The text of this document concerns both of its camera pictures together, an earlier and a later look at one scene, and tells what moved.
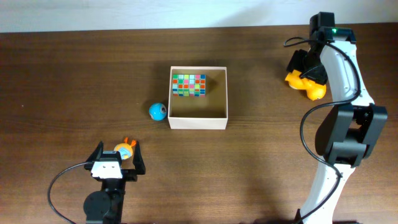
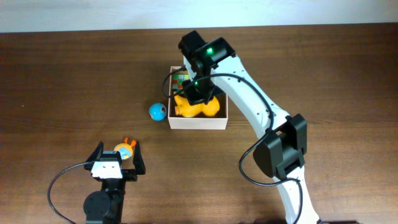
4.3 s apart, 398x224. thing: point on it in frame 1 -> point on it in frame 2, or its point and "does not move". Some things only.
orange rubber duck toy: [314, 90] -> [183, 107]
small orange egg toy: [125, 149] does not move
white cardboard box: [210, 112] does not move
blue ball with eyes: [157, 111] does not move
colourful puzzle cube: [181, 84] does not move
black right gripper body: [313, 72] -> [193, 95]
